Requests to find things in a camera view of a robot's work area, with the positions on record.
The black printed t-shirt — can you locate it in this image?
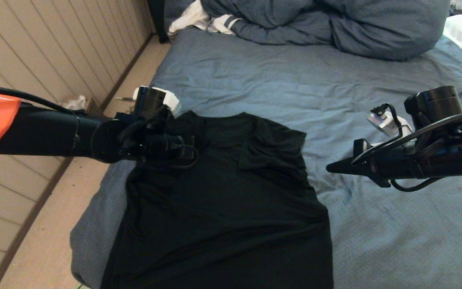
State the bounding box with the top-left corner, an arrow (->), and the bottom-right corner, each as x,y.
101,111 -> 334,289

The bed with blue sheet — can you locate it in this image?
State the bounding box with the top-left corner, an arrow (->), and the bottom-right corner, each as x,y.
70,27 -> 462,289

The brown trash bin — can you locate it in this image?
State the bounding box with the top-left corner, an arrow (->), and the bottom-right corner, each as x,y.
61,95 -> 105,117

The clear plastic bin bag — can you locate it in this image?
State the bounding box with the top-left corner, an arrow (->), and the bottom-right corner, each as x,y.
61,95 -> 88,111

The black bedside furniture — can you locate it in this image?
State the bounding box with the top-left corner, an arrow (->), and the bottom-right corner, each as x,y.
147,0 -> 170,44

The white striped garment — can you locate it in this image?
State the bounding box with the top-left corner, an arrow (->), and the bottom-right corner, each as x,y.
168,0 -> 241,36

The blue bunched duvet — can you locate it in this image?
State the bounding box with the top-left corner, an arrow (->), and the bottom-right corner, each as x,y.
199,0 -> 451,61

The black left gripper cable loop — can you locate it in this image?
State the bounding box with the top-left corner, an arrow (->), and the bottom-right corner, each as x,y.
147,144 -> 199,170

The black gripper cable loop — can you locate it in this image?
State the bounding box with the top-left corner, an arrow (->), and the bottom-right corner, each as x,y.
391,177 -> 444,192
147,144 -> 199,170

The black right gripper cable loop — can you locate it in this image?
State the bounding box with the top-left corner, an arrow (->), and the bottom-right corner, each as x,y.
391,177 -> 444,192

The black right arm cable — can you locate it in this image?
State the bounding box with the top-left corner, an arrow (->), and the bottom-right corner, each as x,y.
351,109 -> 462,166

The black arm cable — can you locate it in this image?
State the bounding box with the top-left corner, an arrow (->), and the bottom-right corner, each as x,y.
0,83 -> 87,117
351,109 -> 462,166

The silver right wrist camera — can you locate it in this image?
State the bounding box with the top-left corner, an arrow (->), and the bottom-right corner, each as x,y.
367,104 -> 413,141

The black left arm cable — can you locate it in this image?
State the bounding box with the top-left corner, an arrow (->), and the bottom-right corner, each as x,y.
0,83 -> 87,117

